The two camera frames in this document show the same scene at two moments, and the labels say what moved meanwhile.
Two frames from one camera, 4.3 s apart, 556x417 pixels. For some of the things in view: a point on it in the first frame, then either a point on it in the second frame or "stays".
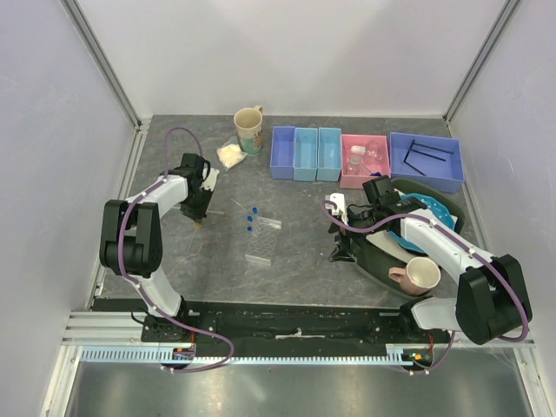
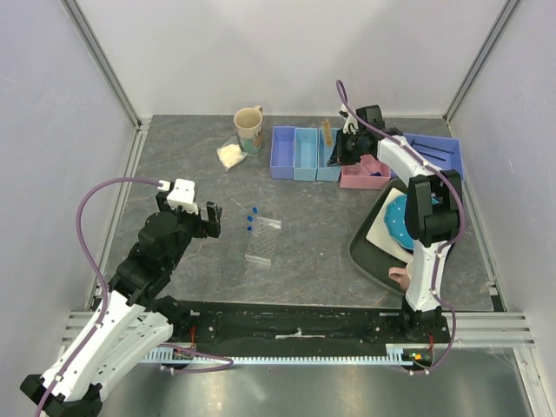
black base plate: x=175 y=323 stays
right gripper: x=343 y=238 → x=339 y=155
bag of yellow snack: x=230 y=153 stays
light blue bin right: x=328 y=154 stays
